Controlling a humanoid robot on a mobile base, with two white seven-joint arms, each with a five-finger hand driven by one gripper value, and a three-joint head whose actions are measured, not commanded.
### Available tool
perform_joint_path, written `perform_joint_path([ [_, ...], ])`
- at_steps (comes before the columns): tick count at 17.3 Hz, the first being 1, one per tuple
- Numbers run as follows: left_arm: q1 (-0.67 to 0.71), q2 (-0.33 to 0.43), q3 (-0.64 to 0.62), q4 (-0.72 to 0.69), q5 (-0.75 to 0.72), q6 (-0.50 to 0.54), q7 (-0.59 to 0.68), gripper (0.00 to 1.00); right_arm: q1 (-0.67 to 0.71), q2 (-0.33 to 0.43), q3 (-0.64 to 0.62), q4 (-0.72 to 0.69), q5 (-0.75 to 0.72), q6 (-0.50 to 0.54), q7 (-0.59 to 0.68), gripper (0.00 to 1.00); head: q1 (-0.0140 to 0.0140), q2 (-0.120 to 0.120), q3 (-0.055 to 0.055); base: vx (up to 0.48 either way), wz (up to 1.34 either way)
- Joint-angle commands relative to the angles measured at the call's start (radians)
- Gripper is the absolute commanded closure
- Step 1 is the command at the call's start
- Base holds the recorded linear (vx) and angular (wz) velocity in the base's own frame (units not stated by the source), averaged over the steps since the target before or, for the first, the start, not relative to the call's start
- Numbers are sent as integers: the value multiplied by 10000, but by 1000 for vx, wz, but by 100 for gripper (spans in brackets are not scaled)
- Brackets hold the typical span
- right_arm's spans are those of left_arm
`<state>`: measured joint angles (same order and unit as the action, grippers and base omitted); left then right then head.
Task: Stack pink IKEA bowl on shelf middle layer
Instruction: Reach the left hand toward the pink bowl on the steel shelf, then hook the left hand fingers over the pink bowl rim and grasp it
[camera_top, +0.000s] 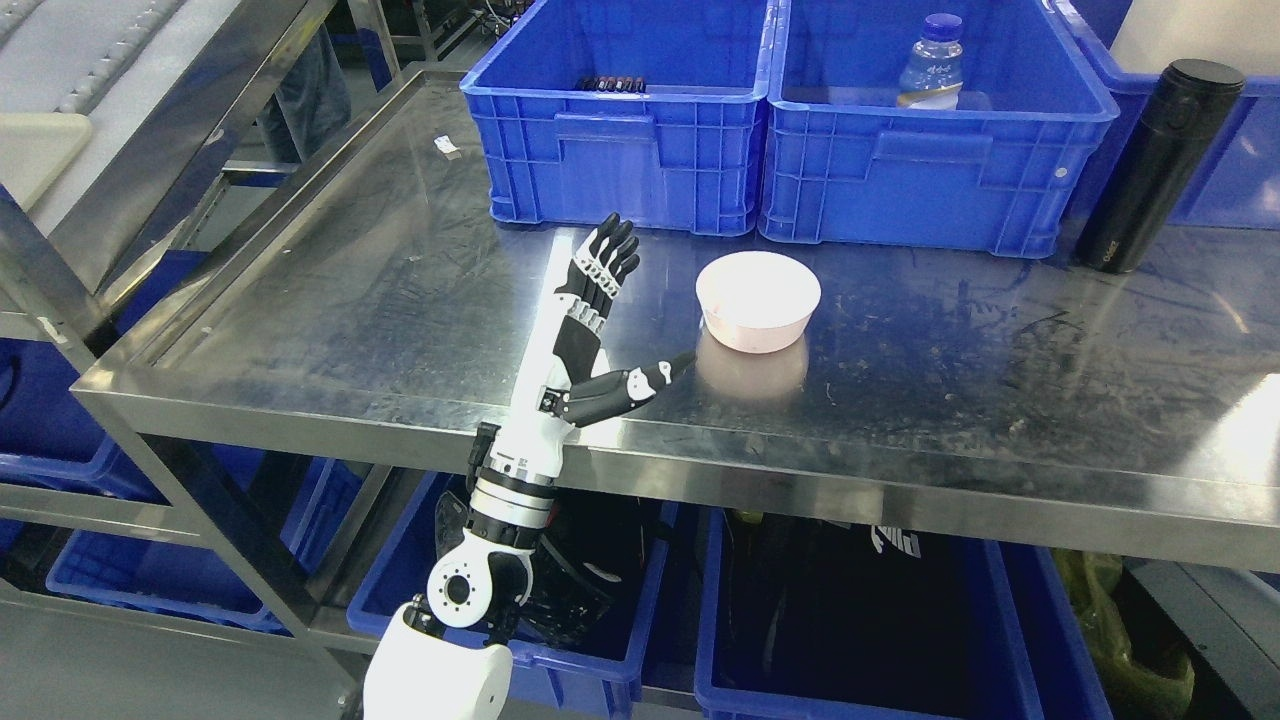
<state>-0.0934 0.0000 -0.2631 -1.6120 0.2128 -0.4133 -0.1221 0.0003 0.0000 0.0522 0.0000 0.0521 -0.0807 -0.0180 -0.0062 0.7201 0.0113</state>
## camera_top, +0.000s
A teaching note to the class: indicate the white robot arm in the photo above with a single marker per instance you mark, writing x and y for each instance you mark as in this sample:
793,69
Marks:
445,653

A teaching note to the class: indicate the dark items in left crate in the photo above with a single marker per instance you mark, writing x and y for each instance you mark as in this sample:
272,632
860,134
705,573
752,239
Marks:
612,84

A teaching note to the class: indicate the pink plastic bowl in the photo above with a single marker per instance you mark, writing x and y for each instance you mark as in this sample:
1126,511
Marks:
757,302

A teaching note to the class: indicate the blue bin under table left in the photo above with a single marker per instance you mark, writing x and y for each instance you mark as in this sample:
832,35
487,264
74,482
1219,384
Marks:
602,677

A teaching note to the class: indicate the black thermos flask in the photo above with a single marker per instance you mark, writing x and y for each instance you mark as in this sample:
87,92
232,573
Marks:
1191,101

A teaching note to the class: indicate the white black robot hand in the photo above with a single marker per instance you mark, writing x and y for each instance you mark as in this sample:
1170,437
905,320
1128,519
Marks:
574,396

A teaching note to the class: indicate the plastic water bottle blue cap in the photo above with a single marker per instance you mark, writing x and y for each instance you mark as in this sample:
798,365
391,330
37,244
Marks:
933,77

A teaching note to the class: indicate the stainless steel shelf rack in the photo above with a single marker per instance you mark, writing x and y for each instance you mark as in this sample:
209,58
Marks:
66,288

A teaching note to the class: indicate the blue crate on table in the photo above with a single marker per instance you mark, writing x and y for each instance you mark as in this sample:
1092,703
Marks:
685,156
844,164
1234,186

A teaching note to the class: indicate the blue bin lower shelf left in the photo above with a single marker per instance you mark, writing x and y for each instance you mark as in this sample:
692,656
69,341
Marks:
192,583

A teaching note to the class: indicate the blue crate left on table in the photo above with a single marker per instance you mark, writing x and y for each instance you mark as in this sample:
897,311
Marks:
685,156

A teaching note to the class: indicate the blue crate right on table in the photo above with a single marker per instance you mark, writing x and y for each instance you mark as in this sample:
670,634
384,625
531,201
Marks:
1234,186

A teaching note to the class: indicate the stainless steel table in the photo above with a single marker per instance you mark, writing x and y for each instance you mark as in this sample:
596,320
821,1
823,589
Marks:
371,309

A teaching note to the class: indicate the blue bin under table right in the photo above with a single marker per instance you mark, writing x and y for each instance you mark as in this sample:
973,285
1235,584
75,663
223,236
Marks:
807,619

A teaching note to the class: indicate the blue bin under table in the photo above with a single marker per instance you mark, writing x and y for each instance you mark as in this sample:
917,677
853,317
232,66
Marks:
807,619
602,677

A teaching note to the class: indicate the blue crate middle on table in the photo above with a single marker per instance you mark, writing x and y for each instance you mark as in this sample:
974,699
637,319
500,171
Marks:
844,164

